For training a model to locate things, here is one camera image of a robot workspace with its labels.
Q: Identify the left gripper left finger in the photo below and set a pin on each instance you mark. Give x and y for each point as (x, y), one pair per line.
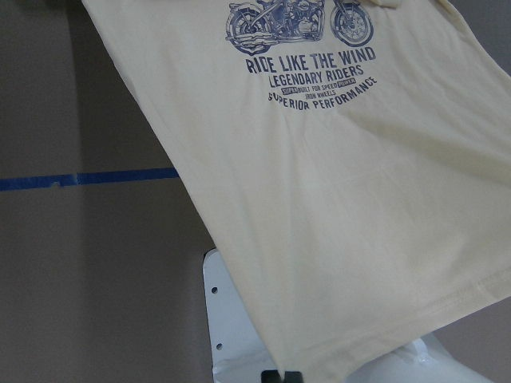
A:
(270, 376)

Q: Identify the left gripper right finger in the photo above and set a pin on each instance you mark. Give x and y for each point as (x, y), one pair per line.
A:
(293, 377)

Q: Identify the beige long sleeve shirt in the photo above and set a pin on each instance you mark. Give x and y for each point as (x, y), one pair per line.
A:
(350, 160)

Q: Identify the brown paper table cover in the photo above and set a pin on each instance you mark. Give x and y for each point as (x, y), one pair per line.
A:
(98, 283)

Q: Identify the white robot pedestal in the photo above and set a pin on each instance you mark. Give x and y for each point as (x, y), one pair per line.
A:
(239, 355)

